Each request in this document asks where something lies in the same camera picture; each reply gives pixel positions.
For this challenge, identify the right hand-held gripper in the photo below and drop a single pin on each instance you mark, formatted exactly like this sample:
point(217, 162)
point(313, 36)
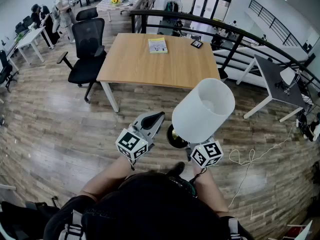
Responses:
point(206, 154)

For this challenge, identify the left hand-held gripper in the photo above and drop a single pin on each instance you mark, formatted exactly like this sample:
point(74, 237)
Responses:
point(131, 144)

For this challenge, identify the white shade lamp black base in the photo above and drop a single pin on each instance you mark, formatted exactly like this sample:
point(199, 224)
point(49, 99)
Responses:
point(203, 111)

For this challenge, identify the person's right forearm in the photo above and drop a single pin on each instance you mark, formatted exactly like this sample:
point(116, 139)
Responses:
point(210, 191)

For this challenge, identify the person's left forearm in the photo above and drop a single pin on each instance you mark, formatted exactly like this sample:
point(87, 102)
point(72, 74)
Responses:
point(110, 176)

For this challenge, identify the white desk lamp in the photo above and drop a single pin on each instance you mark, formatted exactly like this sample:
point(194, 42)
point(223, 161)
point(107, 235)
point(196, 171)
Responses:
point(287, 76)

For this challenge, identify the person's black shoe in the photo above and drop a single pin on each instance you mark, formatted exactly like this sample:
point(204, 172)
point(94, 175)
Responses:
point(178, 168)

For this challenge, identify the wooden table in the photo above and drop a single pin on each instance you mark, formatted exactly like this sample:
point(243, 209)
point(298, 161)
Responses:
point(160, 64)

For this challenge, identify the person's black shirt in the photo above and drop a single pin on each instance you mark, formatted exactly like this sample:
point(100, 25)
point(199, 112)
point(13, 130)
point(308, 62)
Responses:
point(150, 209)

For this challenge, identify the yellow book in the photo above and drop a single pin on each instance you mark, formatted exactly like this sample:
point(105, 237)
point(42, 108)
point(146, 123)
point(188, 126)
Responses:
point(157, 45)

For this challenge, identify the black mesh office chair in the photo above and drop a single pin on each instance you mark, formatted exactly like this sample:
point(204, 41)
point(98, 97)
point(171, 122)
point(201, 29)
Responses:
point(87, 51)

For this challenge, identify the grey table white legs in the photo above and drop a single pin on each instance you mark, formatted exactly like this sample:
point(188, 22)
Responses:
point(272, 76)

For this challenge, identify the red and white box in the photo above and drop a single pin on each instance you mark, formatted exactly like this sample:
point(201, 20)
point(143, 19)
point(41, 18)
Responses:
point(297, 231)

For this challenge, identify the black metal railing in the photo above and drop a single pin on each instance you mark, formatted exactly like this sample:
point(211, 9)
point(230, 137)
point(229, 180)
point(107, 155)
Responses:
point(235, 31)

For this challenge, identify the table with checked cloth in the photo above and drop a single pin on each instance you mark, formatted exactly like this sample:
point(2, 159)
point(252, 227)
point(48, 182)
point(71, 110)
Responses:
point(107, 7)

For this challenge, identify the sunflower bouquet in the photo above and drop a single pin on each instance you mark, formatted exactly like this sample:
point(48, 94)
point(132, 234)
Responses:
point(115, 2)

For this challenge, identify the white desk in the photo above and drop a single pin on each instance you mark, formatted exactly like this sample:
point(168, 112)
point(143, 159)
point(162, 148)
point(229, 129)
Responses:
point(31, 37)

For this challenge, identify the black backpack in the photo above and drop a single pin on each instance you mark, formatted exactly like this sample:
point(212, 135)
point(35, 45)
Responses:
point(22, 219)

